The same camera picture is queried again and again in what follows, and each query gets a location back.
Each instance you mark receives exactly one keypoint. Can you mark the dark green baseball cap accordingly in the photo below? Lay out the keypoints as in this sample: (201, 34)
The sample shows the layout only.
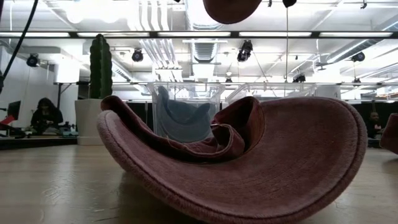
(183, 124)

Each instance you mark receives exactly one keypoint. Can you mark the black computer monitor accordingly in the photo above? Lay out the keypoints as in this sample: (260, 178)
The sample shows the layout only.
(15, 109)

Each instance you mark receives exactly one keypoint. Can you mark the black ceiling spotlight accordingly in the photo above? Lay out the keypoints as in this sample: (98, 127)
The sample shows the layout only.
(299, 78)
(245, 51)
(358, 57)
(32, 60)
(137, 56)

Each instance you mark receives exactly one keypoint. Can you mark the black overhead light bar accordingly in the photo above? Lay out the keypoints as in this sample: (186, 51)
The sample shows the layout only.
(234, 34)

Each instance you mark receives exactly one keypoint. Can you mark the green cactus plant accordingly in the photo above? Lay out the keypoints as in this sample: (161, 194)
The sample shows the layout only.
(101, 68)

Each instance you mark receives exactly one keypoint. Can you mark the small teal device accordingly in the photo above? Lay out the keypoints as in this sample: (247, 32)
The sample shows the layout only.
(69, 132)

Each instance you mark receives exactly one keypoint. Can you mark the clear plastic bin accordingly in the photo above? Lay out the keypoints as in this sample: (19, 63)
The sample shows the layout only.
(273, 90)
(186, 90)

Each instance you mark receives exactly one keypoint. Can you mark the red object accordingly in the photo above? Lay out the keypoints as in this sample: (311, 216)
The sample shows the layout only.
(7, 120)

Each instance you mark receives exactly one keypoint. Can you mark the black low table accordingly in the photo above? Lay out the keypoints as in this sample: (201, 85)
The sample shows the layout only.
(37, 142)

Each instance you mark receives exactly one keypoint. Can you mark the white box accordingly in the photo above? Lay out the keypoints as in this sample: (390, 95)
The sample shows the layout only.
(66, 71)

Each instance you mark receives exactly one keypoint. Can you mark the white plant pot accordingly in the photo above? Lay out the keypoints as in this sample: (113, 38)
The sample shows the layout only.
(87, 124)

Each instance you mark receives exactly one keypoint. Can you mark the silver ventilation duct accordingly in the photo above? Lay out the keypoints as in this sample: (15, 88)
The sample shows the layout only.
(199, 31)

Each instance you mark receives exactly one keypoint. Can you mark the person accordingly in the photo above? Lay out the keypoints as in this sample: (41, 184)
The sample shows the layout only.
(46, 118)
(374, 124)

